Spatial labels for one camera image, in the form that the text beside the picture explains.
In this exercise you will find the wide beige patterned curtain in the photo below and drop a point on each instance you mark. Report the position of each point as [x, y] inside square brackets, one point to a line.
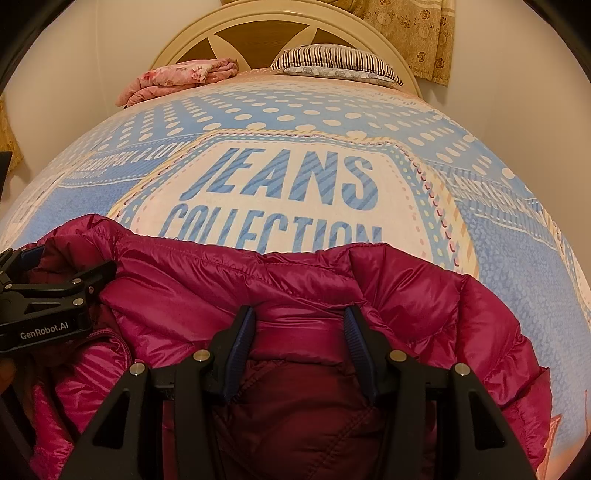
[9, 138]

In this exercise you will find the pink floral folded blanket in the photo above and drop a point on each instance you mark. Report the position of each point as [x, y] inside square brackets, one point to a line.
[171, 81]

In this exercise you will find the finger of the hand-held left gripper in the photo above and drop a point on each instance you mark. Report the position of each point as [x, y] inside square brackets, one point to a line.
[18, 263]
[78, 281]

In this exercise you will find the blue pink printed bed sheet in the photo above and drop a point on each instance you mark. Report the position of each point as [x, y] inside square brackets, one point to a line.
[300, 124]

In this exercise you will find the cream wooden bed headboard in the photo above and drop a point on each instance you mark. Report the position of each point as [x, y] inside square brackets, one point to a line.
[184, 37]

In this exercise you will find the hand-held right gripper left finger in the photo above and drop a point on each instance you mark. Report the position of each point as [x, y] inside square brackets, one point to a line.
[238, 350]

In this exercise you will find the pale patterned pillow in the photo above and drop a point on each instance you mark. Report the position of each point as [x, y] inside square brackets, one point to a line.
[332, 73]

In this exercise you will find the striped pillow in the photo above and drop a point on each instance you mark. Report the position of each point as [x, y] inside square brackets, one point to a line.
[332, 56]

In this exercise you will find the dark bedside object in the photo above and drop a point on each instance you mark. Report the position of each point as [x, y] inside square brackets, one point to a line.
[4, 177]

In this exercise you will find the magenta quilted down jacket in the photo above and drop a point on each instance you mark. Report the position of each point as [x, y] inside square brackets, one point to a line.
[323, 290]

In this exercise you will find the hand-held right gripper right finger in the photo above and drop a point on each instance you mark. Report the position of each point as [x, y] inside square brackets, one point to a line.
[358, 350]

